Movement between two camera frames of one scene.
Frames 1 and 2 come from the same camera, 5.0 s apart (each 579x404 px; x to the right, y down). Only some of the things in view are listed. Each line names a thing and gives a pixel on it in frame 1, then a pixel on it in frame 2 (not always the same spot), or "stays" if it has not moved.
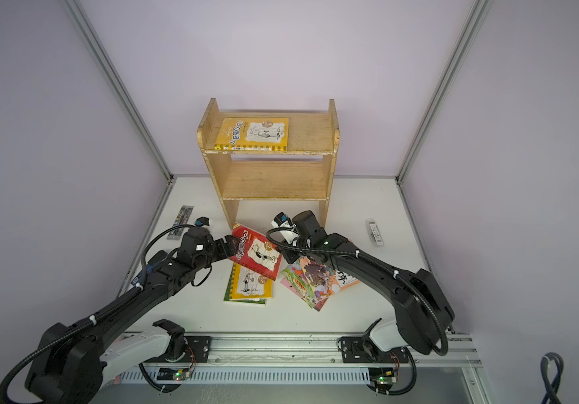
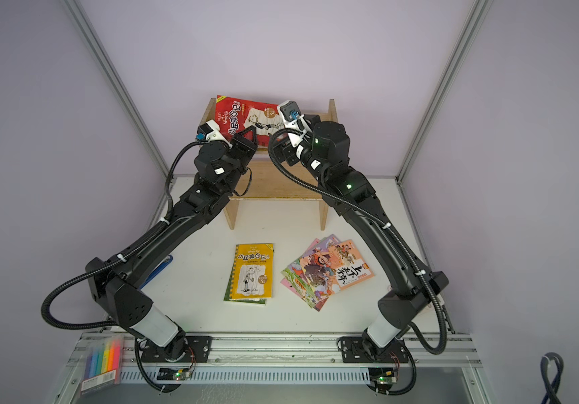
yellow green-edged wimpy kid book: [246, 285] stays
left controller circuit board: [172, 374] stays
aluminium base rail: [325, 350] stays
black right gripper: [289, 253] to [285, 149]
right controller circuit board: [381, 379] stays
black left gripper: [224, 249] to [246, 143]
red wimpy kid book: [257, 252] to [235, 116]
